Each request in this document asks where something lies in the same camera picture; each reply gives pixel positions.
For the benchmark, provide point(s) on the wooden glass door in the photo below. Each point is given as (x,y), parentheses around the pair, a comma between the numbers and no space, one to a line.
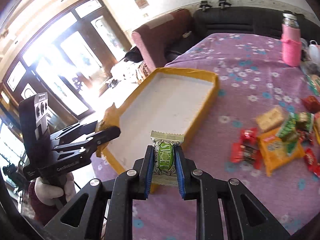
(70,58)

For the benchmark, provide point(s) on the orange cracker packet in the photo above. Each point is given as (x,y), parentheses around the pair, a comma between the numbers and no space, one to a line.
(274,151)

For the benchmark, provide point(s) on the purple floral tablecloth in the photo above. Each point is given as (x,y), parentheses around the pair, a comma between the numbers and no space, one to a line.
(253,79)

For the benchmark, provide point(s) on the beige biscuit packet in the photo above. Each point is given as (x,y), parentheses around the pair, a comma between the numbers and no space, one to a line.
(270,119)

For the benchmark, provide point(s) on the green white candy packet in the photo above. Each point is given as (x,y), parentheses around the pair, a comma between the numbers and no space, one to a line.
(164,164)

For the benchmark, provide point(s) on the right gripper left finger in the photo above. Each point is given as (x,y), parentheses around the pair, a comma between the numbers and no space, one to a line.
(145,169)

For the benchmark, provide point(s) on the red chocolate candy packet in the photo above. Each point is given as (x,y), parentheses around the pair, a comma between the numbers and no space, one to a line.
(246,149)

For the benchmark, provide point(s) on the black leather sofa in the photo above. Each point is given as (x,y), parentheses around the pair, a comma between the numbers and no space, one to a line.
(237,20)

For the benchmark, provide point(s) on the green pea snack bag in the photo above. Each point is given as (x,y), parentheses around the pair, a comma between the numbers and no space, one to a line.
(296,128)

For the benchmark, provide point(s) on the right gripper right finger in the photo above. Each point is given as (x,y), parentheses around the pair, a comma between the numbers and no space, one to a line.
(187,184)

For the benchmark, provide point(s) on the maroon armchair sofa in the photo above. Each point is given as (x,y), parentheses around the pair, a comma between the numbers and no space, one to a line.
(163,39)

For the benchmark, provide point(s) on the pink sleeved thermos bottle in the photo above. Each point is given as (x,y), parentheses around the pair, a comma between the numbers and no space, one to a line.
(291,40)

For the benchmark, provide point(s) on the yellow taped shallow box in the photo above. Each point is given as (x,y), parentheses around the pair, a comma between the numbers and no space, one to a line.
(169,100)

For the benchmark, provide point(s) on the white gloved left hand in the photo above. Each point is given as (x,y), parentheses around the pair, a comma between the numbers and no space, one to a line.
(47,193)

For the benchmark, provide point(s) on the dark red snack pouch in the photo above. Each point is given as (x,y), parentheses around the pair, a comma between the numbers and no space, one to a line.
(311,104)

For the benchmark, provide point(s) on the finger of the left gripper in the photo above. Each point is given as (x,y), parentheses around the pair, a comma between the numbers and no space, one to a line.
(74,131)
(95,140)

